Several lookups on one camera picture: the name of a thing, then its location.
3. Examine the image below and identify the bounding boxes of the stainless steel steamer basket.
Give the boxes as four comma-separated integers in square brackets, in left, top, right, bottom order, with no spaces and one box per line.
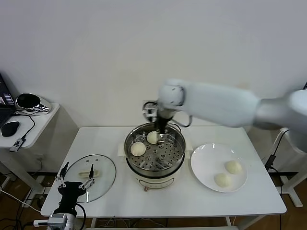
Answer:
[124,122,186,175]

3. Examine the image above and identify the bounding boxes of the shiny chrome helmet object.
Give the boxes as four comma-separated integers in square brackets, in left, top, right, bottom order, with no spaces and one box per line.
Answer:
[14,93,53,117]

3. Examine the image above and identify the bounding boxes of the small grey usb hub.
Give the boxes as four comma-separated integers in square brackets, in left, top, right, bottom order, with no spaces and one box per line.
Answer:
[9,139,26,153]

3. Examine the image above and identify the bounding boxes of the black cable adapter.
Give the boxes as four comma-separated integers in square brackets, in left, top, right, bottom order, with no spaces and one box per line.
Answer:
[264,154,276,170]

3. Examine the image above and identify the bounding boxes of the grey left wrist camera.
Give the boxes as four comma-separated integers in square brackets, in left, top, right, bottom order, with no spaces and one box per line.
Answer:
[47,214,68,227]

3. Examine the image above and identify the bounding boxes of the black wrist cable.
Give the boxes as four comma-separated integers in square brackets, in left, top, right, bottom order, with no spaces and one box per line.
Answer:
[176,114,194,127]
[75,203,86,230]

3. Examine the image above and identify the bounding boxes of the round white plate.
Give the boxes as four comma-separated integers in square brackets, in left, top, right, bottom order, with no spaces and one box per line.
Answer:
[190,143,248,193]

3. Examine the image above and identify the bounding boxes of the white steamed baozi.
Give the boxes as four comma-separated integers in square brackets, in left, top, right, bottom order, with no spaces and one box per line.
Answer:
[213,173,233,188]
[224,160,242,174]
[130,142,146,157]
[146,131,159,145]

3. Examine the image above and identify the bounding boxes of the cream electric cooker pot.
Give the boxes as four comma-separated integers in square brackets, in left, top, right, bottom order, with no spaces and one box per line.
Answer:
[117,138,193,192]

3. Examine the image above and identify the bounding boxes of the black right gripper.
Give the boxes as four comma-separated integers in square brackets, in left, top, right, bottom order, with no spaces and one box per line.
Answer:
[155,110,174,144]

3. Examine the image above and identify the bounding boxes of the black usb hub cable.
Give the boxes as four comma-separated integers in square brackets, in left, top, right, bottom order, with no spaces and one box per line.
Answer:
[11,112,36,142]

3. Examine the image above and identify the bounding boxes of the round glass pot lid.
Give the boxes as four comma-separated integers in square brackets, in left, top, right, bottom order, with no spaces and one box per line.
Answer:
[62,154,117,204]

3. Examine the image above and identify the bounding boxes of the thin white cable bundle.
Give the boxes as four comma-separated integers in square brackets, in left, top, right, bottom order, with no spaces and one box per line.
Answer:
[95,217,173,228]

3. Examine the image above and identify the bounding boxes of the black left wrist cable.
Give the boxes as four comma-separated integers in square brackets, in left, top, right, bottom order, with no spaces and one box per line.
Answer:
[75,203,86,230]

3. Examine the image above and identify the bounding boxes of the white laptop cable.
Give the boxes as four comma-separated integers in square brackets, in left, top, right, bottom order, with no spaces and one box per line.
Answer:
[272,129,291,156]

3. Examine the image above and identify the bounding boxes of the black computer mouse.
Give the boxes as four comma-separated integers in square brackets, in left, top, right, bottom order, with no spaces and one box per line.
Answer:
[1,121,21,138]

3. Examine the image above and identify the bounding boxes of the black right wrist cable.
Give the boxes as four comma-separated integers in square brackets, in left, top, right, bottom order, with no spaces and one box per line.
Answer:
[176,114,194,127]

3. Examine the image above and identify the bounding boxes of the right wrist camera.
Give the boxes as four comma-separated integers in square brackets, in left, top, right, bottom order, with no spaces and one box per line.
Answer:
[143,105,158,118]

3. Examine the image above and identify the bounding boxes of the white floor cable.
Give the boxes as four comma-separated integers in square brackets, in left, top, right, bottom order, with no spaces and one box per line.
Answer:
[0,189,42,213]

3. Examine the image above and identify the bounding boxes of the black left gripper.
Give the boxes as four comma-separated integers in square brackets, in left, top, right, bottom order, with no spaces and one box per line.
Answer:
[55,162,95,214]

